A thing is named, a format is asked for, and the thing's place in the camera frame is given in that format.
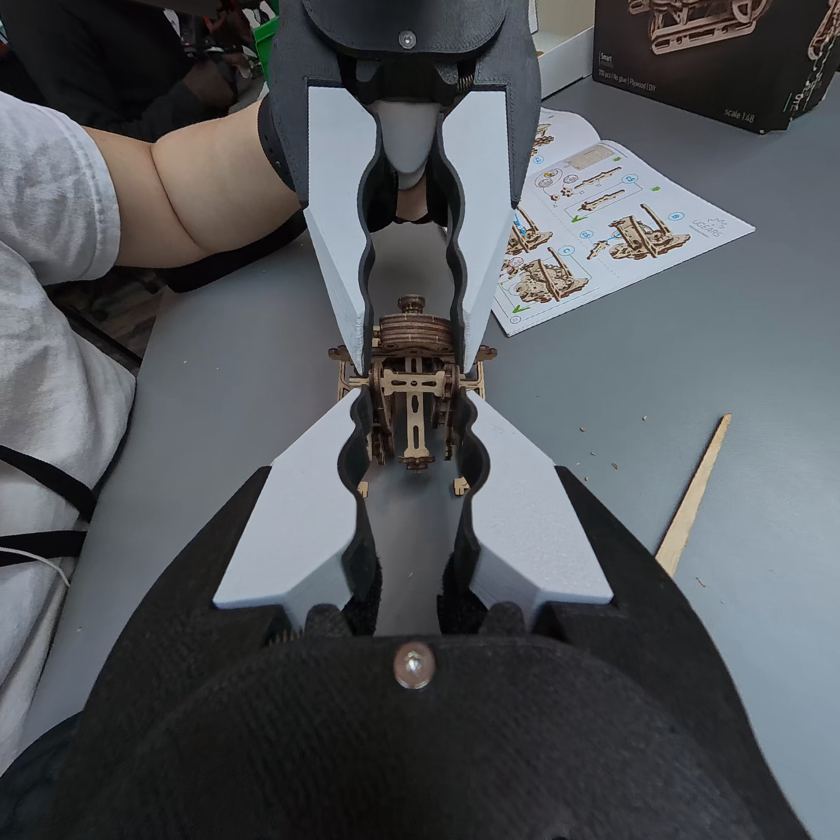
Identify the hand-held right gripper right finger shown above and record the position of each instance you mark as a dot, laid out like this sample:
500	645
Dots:
538	538

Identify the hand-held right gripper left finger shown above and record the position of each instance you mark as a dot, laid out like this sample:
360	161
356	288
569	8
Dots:
289	538

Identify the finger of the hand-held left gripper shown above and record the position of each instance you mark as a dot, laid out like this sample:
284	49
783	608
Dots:
485	197
334	197

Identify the wooden mechanical model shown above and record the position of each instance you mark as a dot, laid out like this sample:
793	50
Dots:
407	387

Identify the person's left forearm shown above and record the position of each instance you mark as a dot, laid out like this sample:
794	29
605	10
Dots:
197	184

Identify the grey desk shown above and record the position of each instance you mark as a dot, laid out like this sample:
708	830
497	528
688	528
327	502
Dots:
722	394

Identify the green crate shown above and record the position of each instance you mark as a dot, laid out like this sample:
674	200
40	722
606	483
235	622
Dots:
262	52

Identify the white instruction booklet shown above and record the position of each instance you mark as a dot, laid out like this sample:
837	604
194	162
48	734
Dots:
623	216

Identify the white cardboard box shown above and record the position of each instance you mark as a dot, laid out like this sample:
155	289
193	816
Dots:
564	65

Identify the thin wooden stick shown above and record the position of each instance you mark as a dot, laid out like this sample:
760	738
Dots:
695	492

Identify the dark model kit box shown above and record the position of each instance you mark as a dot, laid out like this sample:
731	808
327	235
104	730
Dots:
709	59

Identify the person's white t-shirt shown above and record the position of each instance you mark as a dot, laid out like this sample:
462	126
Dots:
46	328

